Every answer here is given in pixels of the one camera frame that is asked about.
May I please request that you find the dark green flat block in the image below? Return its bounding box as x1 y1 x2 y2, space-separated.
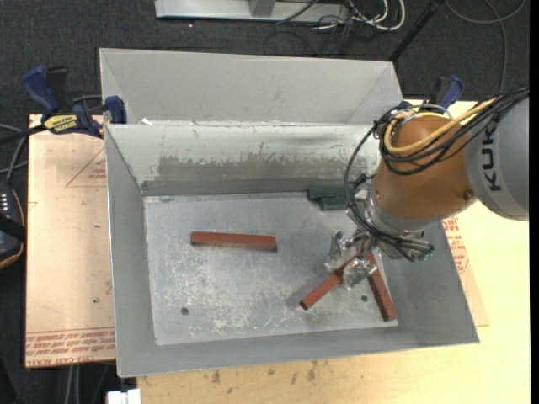
307 186 350 202

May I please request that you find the red-brown flat block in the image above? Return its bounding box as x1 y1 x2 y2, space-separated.
364 250 398 322
190 231 279 253
298 255 359 311

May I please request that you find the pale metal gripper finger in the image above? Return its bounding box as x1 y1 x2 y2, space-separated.
323 229 353 271
341 257 379 289

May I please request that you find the grey metal bin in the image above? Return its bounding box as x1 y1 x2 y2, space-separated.
99 47 481 379

